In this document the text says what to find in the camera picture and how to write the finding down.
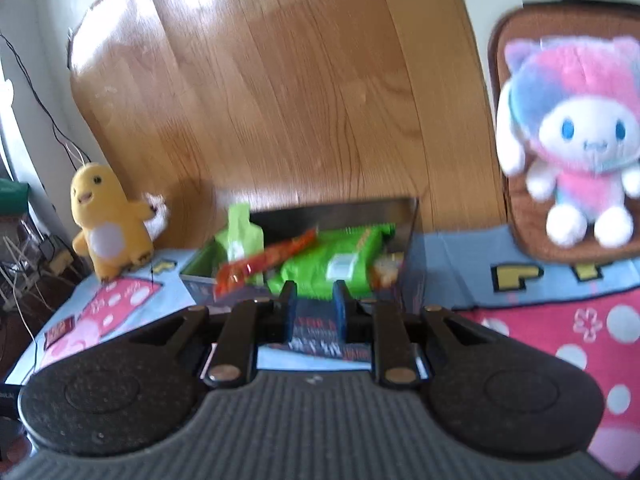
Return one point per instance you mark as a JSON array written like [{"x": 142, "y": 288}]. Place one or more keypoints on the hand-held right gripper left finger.
[{"x": 288, "y": 310}]

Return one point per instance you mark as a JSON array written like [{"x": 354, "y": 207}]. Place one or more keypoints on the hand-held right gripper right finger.
[{"x": 341, "y": 310}]

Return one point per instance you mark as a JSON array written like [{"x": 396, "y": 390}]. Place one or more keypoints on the red peanut packet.
[{"x": 260, "y": 262}]

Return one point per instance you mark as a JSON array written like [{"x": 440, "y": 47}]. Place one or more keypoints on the green pumpkin seed packet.
[{"x": 320, "y": 255}]

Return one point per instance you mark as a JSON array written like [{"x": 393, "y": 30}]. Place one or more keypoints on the long light green packet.
[{"x": 244, "y": 240}]

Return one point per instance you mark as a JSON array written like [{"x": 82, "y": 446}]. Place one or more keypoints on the black printed cardboard box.
[{"x": 350, "y": 215}]

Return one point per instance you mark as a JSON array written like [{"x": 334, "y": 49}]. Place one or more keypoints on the small red packet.
[{"x": 60, "y": 334}]

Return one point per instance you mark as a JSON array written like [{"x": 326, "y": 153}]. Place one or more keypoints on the beige power strip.
[{"x": 62, "y": 260}]

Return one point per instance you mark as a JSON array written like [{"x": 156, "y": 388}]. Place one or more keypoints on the brown cushion mat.
[{"x": 520, "y": 232}]

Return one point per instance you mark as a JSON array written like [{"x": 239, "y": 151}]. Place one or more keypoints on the green cloth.
[{"x": 12, "y": 197}]

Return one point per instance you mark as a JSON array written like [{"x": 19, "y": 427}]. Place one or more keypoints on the yellow duck plush toy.
[{"x": 107, "y": 210}]

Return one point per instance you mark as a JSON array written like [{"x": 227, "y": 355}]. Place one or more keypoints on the printed cartoon blanket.
[{"x": 550, "y": 320}]

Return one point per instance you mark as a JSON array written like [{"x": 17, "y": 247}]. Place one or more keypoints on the wood-look board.
[{"x": 300, "y": 85}]

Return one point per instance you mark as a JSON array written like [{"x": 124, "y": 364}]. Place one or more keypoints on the pink and white plush toy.
[{"x": 575, "y": 110}]

